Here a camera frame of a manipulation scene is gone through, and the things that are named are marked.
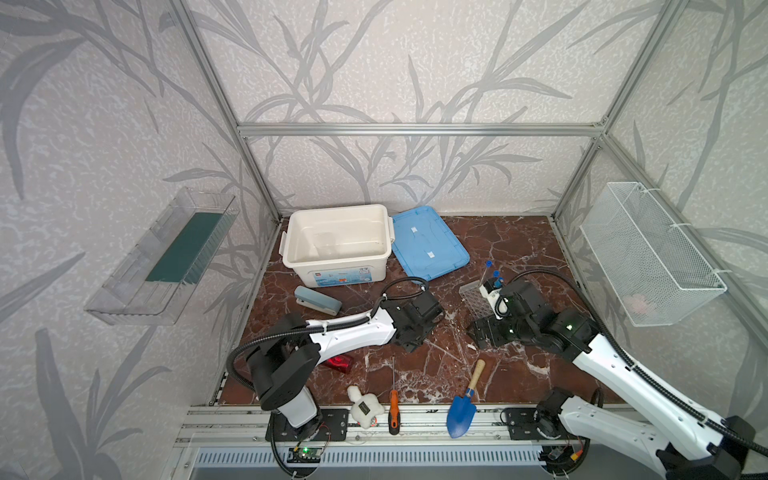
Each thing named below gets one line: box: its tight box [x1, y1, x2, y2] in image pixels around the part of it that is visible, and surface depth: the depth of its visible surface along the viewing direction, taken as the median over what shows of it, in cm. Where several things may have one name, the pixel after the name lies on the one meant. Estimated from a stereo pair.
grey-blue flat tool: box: [294, 285, 343, 316], surface depth 95 cm
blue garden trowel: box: [446, 359, 486, 439], surface depth 77 cm
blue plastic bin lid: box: [391, 206, 471, 281], surface depth 112 cm
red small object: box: [325, 355, 353, 374], surface depth 82 cm
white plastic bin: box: [279, 204, 395, 288], surface depth 100 cm
